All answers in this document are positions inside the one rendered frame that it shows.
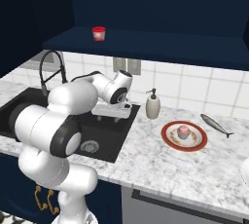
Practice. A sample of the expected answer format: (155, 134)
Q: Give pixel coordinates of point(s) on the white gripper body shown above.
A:
(110, 112)

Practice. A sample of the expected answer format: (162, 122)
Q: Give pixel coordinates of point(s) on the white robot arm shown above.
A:
(48, 127)

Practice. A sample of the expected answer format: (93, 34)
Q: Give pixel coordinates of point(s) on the red jam jar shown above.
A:
(99, 33)

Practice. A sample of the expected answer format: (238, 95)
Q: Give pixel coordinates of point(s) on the navy cabinet door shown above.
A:
(29, 17)

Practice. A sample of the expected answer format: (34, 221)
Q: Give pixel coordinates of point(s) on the black sink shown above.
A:
(107, 137)

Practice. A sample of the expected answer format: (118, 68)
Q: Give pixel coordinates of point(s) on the beige soap dispenser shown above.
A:
(153, 107)

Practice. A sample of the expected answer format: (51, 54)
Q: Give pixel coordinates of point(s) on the black spring tap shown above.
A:
(52, 72)

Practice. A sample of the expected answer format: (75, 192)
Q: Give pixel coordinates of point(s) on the pink cupcake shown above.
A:
(183, 131)

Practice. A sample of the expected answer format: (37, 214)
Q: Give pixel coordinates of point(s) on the red rimmed plate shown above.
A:
(197, 140)

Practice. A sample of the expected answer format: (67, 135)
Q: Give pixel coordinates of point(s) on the grey fish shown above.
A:
(214, 124)

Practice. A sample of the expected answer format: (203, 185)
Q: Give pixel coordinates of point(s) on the grey dishwasher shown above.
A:
(168, 210)

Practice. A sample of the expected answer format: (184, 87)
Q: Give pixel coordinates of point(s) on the navy base cupboard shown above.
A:
(16, 185)

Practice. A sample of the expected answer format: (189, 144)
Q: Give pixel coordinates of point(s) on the grey wall socket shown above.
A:
(119, 64)
(134, 67)

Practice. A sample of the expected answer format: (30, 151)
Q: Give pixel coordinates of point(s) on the navy wall cabinet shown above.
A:
(168, 23)

